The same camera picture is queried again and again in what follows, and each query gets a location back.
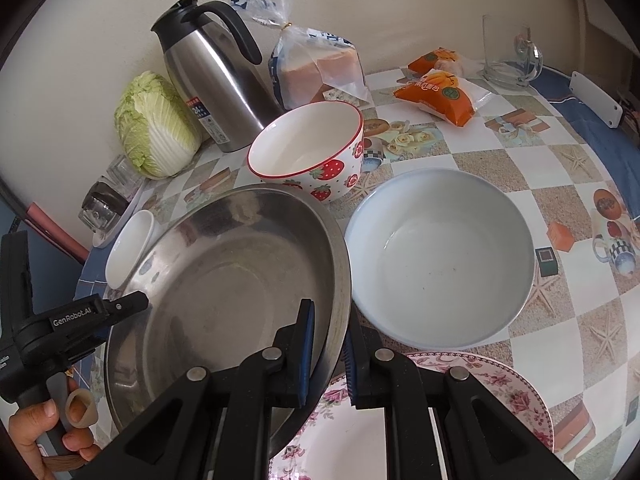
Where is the stainless steel basin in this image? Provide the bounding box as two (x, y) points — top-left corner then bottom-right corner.
(103, 183), (353, 461)

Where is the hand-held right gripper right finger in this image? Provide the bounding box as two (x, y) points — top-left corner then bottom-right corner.
(342, 305), (581, 480)

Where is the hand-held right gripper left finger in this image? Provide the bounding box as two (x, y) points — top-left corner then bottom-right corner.
(70, 299), (317, 480)

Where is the white floral tray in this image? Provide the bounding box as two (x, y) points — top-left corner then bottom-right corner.
(91, 180), (151, 250)

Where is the small white bowl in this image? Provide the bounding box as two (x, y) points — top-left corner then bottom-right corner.
(105, 209), (161, 291)

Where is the stainless steel thermos jug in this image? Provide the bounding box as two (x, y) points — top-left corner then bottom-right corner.
(151, 0), (286, 154)

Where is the napa cabbage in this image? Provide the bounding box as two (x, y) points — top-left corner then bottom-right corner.
(114, 71), (203, 179)

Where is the glass teapot with dark lid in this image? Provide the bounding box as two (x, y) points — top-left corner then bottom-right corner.
(77, 180), (127, 233)

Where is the floral rimmed plate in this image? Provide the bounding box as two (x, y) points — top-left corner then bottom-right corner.
(270, 351), (555, 480)

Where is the clear glass tumbler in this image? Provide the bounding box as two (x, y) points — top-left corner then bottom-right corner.
(105, 155), (144, 196)

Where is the person's left hand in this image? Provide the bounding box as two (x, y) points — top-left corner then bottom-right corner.
(7, 399), (102, 480)

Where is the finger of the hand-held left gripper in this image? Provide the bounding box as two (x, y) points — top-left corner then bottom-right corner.
(97, 291), (150, 322)

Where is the bagged sliced bread loaf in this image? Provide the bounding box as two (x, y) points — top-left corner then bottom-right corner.
(220, 0), (372, 111)

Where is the patterned checkered oilcloth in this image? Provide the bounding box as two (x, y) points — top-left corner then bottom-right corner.
(75, 65), (640, 480)

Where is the clear glass mug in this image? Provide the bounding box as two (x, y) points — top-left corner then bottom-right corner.
(481, 14), (544, 92)

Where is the pink chair frame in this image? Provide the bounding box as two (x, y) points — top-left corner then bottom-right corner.
(27, 202), (93, 263)

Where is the white power strip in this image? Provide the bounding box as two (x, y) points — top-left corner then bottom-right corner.
(570, 71), (623, 128)

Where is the pale blue bowl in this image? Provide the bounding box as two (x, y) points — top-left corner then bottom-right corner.
(344, 168), (536, 352)

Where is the strawberry print bowl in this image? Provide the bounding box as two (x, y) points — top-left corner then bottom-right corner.
(246, 101), (365, 204)

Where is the orange snack packet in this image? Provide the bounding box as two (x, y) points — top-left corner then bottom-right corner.
(392, 72), (493, 126)
(407, 47), (483, 77)

